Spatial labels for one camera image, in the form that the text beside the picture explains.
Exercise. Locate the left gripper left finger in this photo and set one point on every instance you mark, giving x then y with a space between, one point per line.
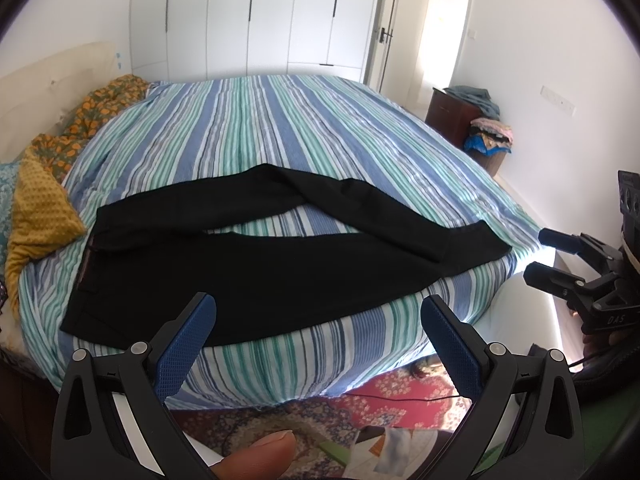
89 440

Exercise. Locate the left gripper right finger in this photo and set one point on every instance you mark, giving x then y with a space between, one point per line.
546 440

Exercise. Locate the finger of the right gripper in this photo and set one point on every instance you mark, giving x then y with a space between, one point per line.
560 240
577 292

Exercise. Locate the black pants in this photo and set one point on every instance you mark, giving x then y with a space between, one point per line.
278 249

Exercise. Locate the left hand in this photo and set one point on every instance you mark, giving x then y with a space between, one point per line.
266 459

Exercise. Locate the laundry basket with clothes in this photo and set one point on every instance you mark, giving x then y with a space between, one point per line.
488 143

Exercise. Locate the teal cloth on cabinet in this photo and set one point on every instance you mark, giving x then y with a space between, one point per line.
478 97

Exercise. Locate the dark wooden cabinet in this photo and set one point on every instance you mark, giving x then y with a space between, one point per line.
451 117

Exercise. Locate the red patterned rug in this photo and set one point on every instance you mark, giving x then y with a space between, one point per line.
325 428

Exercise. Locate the mustard yellow pillow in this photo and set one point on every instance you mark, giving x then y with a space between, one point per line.
43 221

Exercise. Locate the teal patterned pillow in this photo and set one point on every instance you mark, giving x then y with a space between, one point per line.
8 176

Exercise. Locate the white door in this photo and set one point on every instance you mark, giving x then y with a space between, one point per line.
394 48

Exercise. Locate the orange floral blanket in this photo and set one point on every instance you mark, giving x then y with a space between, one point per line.
58 152

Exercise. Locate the beige headboard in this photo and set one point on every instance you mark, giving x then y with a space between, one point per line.
41 97

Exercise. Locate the white wardrobe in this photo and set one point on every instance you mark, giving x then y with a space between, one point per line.
192 40

